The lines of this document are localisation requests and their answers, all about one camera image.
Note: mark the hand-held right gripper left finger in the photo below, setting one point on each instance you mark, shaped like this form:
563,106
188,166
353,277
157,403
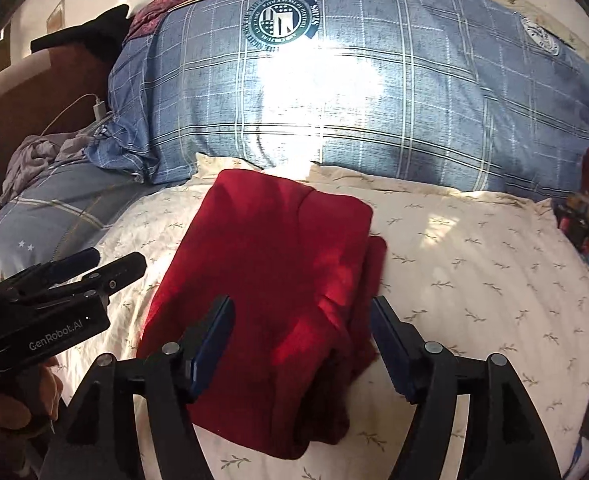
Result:
212,355

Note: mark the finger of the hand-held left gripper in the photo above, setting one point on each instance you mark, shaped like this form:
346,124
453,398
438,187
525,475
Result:
69,262
114,272

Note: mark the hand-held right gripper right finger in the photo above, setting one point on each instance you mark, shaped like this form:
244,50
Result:
392,350

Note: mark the red fleece garment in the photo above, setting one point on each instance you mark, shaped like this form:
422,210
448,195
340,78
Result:
274,270

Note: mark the person's left hand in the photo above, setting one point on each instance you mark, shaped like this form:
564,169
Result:
14,405

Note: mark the grey-blue striped bedsheet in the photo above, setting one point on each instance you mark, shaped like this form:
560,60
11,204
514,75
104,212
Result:
49,210

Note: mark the grey crumpled cloth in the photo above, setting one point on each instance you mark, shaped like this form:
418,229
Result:
29,160

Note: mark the cream leaf-print cloth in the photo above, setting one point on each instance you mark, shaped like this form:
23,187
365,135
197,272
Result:
474,270

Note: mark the white charger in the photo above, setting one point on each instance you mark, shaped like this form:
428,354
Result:
98,109

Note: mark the brown wooden headboard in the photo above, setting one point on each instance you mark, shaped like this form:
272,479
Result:
49,85

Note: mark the dark small object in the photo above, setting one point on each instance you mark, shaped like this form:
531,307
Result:
576,225

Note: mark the blue plaid pillow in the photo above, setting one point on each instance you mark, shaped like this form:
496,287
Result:
374,125

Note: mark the black cloth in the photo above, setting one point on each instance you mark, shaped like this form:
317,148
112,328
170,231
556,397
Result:
99,30

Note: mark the maroon patterned cloth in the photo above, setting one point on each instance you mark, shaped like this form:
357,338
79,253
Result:
149,15

